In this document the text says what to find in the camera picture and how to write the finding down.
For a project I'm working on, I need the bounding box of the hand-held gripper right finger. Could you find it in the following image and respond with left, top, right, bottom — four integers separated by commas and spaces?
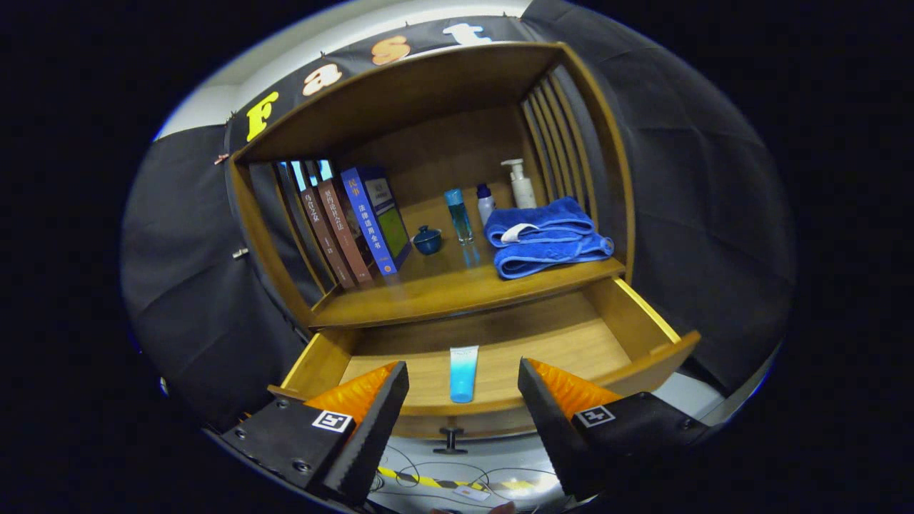
518, 357, 711, 500

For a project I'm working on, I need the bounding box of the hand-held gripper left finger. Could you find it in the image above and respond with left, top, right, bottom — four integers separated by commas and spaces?
220, 361, 411, 506

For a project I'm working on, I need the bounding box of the wooden drawer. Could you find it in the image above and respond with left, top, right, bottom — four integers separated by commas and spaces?
268, 276, 702, 455

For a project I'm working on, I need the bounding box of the blue cosmetic tube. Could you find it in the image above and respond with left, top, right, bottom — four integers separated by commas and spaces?
449, 346, 480, 404

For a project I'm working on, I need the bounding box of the wooden cabinet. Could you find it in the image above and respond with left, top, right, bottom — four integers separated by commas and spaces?
228, 41, 636, 336

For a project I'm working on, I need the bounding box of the yellow black floor tape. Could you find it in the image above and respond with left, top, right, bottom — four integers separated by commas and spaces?
377, 465, 536, 493

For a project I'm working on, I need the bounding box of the folded blue towel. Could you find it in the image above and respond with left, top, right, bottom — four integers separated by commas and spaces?
483, 196, 615, 281

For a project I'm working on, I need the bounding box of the reddish brown book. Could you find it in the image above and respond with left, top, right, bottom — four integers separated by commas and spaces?
316, 178, 377, 286

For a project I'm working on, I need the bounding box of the blue book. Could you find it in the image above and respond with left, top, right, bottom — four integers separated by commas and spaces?
340, 166, 413, 277

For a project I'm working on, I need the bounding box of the clear blue bottle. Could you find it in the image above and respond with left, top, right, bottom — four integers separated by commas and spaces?
443, 188, 475, 246

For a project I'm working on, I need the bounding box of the white pump bottle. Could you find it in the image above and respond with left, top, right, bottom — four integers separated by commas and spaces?
500, 158, 538, 210

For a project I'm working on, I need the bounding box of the black backdrop cloth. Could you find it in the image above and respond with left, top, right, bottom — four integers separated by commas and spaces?
121, 0, 797, 436

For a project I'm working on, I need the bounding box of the black floor cable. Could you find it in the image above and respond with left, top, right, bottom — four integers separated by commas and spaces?
371, 443, 565, 511

